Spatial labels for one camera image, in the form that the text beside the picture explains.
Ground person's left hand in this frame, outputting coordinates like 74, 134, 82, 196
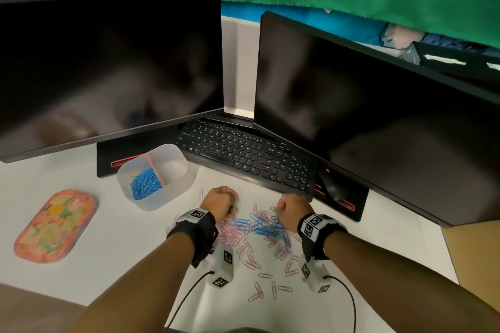
200, 186, 239, 223

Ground person's right hand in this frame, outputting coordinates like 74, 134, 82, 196
276, 193, 315, 234

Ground pile of blue pink paperclips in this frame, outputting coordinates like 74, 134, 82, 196
166, 187, 309, 303

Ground translucent plastic divided container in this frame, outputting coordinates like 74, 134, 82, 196
117, 144, 196, 212

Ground heap of sorted blue paperclips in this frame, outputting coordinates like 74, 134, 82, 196
130, 166, 163, 201

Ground person's left forearm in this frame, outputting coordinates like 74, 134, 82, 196
68, 232, 195, 333

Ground person's right forearm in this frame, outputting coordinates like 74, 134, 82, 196
324, 232, 500, 333

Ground right wristband with marker tags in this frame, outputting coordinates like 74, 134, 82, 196
297, 213, 348, 261

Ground wristband with marker tags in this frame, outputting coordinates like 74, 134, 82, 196
297, 213, 348, 261
167, 208, 219, 269

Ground left wristband with marker tags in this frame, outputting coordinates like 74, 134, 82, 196
167, 208, 219, 269

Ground black computer mouse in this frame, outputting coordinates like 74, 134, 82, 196
318, 168, 348, 201

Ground black keyboard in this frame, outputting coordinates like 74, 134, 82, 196
174, 119, 319, 196

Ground black red-trimmed desk mat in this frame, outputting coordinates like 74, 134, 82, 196
96, 125, 182, 178

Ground black computer monitor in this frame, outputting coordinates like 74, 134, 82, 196
254, 11, 500, 228
0, 0, 224, 164

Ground floral orange tin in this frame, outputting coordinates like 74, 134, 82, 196
14, 189, 99, 264

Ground blue partition panel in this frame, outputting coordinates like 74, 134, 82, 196
220, 1, 390, 47

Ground black equipment white labels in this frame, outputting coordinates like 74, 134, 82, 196
402, 42, 500, 94

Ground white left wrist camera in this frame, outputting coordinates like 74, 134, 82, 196
210, 244, 234, 289

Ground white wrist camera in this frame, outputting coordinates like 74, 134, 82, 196
210, 244, 234, 289
298, 257, 333, 293

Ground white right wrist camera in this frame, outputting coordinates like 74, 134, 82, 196
298, 257, 333, 293

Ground black right camera cable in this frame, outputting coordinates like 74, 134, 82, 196
324, 275, 357, 333

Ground black camera cable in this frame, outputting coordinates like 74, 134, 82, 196
167, 271, 215, 328
324, 275, 357, 333

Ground black left camera cable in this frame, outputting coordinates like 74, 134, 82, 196
167, 271, 215, 328

